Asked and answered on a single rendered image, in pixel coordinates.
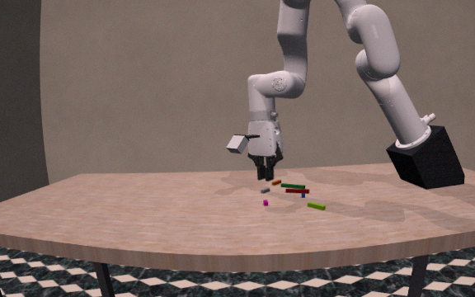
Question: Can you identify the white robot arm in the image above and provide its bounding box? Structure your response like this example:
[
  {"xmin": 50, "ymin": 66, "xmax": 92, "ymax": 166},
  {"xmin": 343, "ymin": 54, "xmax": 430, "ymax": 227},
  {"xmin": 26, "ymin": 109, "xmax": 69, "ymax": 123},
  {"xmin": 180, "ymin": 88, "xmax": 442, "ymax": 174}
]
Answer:
[{"xmin": 227, "ymin": 0, "xmax": 436, "ymax": 154}]

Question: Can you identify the red rod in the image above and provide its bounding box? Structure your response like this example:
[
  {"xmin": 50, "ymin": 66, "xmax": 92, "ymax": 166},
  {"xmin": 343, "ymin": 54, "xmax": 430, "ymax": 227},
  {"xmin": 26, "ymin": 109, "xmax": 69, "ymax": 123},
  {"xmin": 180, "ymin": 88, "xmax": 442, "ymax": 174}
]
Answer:
[{"xmin": 285, "ymin": 189, "xmax": 309, "ymax": 194}]

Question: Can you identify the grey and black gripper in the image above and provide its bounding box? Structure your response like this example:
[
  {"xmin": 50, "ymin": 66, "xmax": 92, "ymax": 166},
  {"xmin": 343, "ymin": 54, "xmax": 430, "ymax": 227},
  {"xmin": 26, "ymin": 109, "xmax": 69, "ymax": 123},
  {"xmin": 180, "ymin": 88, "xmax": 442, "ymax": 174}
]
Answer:
[{"xmin": 247, "ymin": 120, "xmax": 283, "ymax": 182}]

